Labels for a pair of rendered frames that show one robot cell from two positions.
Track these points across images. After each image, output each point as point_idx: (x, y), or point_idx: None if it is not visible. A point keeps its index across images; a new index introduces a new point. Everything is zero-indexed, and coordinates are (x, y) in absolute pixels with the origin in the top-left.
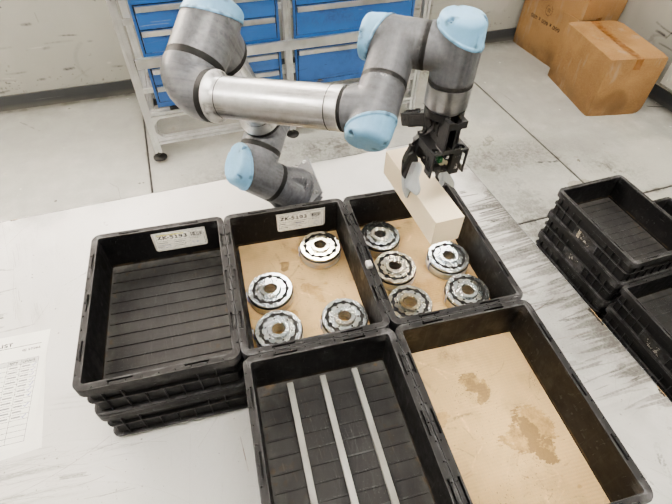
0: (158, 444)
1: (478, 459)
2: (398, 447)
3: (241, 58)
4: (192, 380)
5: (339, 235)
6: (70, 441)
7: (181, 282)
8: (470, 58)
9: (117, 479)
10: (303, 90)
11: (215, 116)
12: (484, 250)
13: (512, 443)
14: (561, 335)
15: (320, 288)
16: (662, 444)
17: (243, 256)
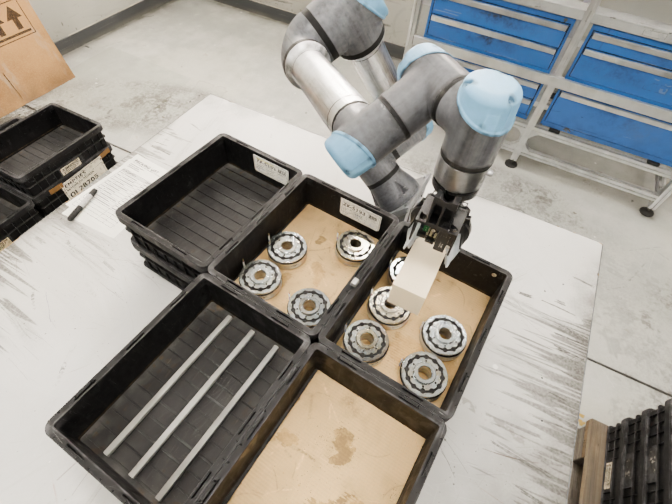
0: (156, 288)
1: (277, 494)
2: (240, 424)
3: (366, 47)
4: (179, 261)
5: None
6: (126, 247)
7: (250, 200)
8: (473, 136)
9: (121, 287)
10: (332, 88)
11: (294, 81)
12: (470, 354)
13: None
14: (501, 498)
15: (324, 274)
16: None
17: (303, 212)
